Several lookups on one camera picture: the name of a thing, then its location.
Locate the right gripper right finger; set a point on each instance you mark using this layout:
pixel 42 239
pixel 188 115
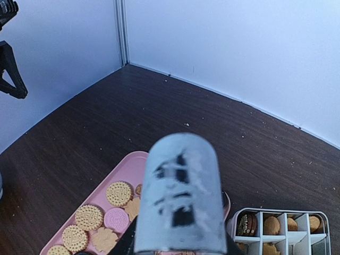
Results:
pixel 232 247

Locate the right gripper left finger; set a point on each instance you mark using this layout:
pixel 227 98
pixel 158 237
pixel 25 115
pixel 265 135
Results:
pixel 125 245

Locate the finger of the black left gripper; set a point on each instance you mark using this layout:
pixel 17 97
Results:
pixel 8 64

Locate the chocolate swirl cookie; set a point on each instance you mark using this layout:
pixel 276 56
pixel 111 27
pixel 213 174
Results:
pixel 247 225

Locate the metal serving tongs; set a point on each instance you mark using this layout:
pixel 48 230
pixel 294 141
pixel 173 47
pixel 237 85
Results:
pixel 181 206

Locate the orange swirl cookie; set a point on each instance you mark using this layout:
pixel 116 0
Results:
pixel 316 224

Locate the white divided cookie tin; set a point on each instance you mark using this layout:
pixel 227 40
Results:
pixel 281 232

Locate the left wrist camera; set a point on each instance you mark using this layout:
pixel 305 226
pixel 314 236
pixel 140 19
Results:
pixel 8 9

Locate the left frame post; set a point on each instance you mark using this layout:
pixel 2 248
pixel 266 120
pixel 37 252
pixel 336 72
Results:
pixel 122 31

